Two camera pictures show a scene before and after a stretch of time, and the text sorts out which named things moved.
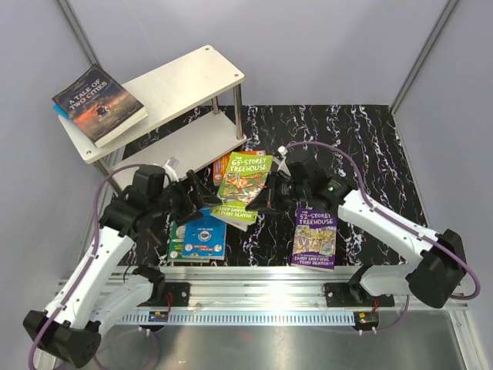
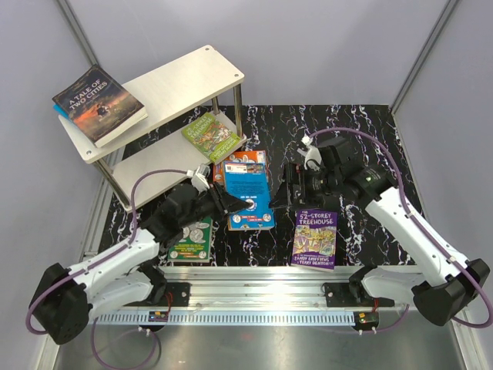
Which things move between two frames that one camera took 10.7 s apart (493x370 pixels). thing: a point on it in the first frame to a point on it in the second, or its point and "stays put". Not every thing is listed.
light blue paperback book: (204, 237) to (247, 179)
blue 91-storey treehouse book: (60, 111) stays put
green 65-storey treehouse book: (245, 179) to (212, 136)
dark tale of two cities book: (99, 105) stays put
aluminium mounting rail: (273, 288) stays put
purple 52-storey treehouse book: (314, 239) stays put
